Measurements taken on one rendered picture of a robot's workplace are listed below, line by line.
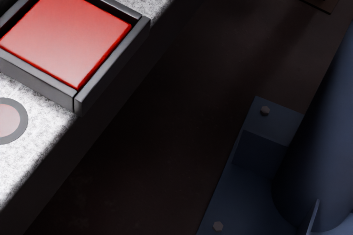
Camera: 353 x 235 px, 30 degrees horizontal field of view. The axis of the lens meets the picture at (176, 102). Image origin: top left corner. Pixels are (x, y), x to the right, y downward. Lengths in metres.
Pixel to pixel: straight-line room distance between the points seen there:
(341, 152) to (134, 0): 0.74
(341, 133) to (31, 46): 0.76
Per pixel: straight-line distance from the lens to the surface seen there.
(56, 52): 0.40
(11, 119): 0.39
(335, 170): 1.18
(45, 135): 0.38
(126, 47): 0.40
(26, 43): 0.40
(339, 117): 1.08
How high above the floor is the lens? 1.24
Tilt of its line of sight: 56 degrees down
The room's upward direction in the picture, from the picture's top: 11 degrees clockwise
